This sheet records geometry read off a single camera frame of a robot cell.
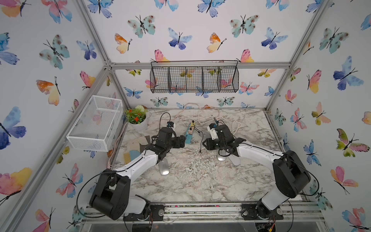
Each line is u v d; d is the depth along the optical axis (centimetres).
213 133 78
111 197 41
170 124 76
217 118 114
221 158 94
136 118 96
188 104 122
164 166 89
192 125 101
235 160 91
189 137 101
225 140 68
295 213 74
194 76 98
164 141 66
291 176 45
